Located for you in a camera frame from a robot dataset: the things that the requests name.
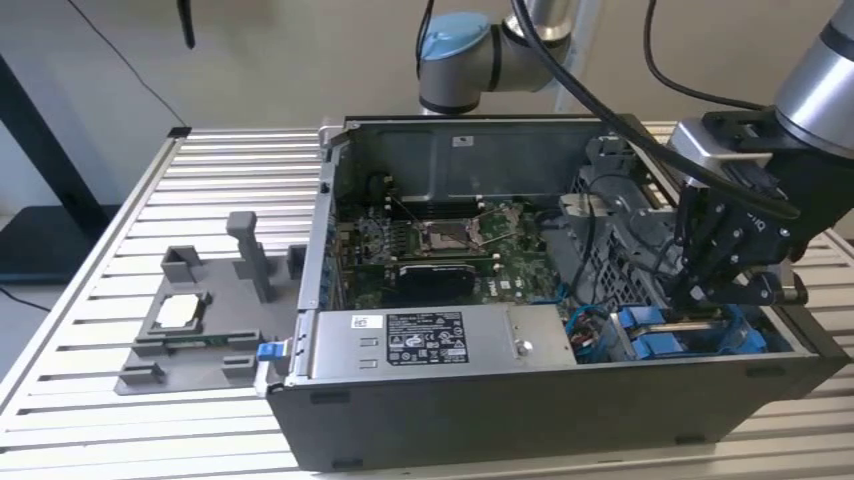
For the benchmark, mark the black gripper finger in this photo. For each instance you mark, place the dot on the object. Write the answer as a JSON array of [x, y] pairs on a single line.
[[693, 225], [767, 290]]

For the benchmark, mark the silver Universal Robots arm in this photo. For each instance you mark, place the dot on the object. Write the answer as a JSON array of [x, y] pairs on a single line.
[[453, 75]]

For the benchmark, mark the grey metal disk bay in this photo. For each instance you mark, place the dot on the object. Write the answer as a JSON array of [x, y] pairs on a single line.
[[613, 270]]

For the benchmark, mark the green motherboard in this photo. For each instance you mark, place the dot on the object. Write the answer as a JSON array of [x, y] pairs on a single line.
[[520, 280]]

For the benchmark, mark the CPU socket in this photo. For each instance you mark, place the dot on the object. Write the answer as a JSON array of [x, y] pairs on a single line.
[[447, 237]]

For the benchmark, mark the black RAM slots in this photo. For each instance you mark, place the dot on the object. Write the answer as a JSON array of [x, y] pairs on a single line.
[[440, 206]]

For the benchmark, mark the black graphics card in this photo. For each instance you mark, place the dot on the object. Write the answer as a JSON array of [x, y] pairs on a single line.
[[436, 282]]

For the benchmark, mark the black open PC case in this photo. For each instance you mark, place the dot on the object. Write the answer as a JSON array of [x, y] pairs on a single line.
[[500, 420]]

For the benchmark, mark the silver power supply unit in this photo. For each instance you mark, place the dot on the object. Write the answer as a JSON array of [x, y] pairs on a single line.
[[347, 350]]

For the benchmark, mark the blue case latch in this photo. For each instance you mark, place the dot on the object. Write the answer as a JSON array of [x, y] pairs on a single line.
[[268, 351]]

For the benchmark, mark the grey parts rack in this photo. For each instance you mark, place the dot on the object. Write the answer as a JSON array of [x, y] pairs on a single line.
[[220, 310]]

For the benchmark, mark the black table corner cap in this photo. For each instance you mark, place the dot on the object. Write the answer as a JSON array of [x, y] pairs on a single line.
[[180, 132]]

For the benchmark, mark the silver CPU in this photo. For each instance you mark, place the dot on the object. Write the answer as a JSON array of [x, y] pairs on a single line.
[[177, 311]]

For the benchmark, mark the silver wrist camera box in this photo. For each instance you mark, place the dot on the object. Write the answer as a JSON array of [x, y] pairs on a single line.
[[700, 142]]

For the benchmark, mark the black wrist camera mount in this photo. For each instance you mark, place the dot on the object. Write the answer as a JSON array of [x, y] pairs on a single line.
[[740, 122]]

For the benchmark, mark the black desk frame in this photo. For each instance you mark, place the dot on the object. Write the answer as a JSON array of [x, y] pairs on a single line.
[[40, 240]]

